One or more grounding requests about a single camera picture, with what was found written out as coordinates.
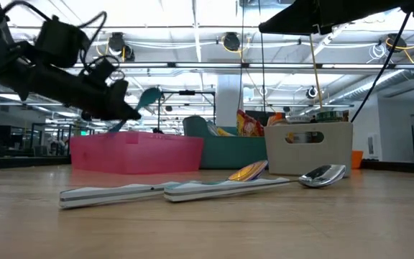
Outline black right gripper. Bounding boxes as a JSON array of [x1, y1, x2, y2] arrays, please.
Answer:
[[258, 0, 408, 36]]

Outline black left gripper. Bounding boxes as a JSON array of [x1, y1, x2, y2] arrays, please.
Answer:
[[25, 64, 142, 122]]

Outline teal plastic spatula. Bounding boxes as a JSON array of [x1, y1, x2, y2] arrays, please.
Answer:
[[108, 86, 163, 133]]

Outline white lid spice jar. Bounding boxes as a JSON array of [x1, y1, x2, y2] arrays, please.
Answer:
[[285, 114, 312, 124]]

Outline green edged ramen packet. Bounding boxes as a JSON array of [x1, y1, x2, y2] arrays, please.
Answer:
[[266, 112, 287, 127]]

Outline pink Maruchan ramen packet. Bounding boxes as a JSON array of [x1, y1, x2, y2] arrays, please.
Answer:
[[236, 109, 265, 137]]

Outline teal white patterned utensil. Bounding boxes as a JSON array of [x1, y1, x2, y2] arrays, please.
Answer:
[[58, 181, 180, 210], [162, 164, 347, 203]]

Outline white plastic bin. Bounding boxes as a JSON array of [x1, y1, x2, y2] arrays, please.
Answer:
[[263, 121, 354, 177]]

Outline pink plastic bin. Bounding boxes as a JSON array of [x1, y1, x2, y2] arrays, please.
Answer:
[[69, 131, 205, 176]]

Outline thin black vertical pole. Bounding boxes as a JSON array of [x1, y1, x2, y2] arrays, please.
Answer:
[[259, 34, 267, 112]]

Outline teal plastic bin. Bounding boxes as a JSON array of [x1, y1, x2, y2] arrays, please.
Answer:
[[182, 114, 268, 171]]

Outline iridescent metal spoon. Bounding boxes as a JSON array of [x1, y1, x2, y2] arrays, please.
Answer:
[[227, 160, 269, 182]]

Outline orange plastic bowl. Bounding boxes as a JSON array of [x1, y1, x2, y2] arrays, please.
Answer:
[[351, 150, 364, 170]]

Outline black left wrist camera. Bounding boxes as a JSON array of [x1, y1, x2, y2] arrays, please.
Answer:
[[80, 56, 120, 87]]

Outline horizontal metal frame bar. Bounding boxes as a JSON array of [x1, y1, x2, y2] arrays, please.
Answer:
[[66, 61, 414, 71]]

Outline yellow hanging cable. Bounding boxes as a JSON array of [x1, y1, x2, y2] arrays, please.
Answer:
[[309, 35, 325, 112]]

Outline thin black vertical cable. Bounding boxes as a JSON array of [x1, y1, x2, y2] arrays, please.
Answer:
[[236, 0, 246, 112]]

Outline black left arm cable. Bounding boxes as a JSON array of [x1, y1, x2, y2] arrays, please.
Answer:
[[1, 0, 108, 69]]

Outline black hanging cable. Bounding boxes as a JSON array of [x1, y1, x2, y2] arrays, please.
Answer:
[[350, 12, 412, 123]]

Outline silver air duct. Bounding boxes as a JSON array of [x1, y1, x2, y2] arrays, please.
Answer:
[[327, 68, 414, 106]]

